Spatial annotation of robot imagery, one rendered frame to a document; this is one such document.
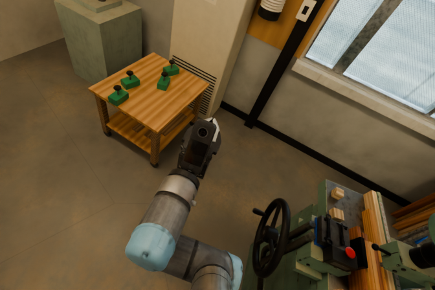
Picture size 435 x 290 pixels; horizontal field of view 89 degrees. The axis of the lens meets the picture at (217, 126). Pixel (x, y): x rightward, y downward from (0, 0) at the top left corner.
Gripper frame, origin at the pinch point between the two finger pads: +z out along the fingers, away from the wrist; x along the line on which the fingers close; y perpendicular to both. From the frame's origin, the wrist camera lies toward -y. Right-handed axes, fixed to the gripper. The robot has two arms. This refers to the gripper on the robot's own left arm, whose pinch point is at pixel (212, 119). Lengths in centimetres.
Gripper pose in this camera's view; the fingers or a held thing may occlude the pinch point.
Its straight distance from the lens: 59.4
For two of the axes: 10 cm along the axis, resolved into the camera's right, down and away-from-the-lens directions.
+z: 2.9, -6.3, 7.2
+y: -2.2, 6.9, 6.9
